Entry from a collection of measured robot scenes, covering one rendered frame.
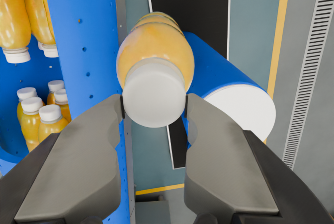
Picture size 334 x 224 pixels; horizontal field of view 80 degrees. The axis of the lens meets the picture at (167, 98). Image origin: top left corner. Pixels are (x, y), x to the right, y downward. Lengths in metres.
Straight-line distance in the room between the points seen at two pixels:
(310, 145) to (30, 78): 2.59
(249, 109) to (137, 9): 1.11
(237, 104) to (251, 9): 1.17
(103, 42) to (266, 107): 0.49
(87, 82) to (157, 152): 1.75
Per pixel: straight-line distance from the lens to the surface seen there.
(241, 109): 0.64
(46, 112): 0.47
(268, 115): 0.69
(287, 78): 2.06
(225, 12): 1.48
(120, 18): 0.65
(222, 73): 0.66
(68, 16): 0.34
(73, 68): 0.36
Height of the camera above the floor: 1.53
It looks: 62 degrees down
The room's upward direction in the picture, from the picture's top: 168 degrees clockwise
